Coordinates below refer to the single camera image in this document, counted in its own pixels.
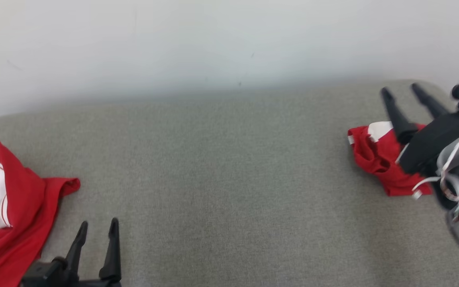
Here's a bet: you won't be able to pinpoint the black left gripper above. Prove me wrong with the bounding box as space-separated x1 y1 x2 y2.
20 218 122 287

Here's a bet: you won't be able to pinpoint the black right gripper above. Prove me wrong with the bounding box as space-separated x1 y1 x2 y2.
381 83 459 176

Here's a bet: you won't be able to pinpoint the red shorts with white stripes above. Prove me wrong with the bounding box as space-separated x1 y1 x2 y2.
348 122 433 197

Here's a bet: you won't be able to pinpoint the red basketball jersey white trim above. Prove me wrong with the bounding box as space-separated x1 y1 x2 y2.
0 138 81 287

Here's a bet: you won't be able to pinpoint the grey fabric sofa cushion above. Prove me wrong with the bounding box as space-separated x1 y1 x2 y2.
0 80 459 287

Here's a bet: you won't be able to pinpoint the thin white and red wires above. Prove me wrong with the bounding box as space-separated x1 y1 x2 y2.
412 138 459 220

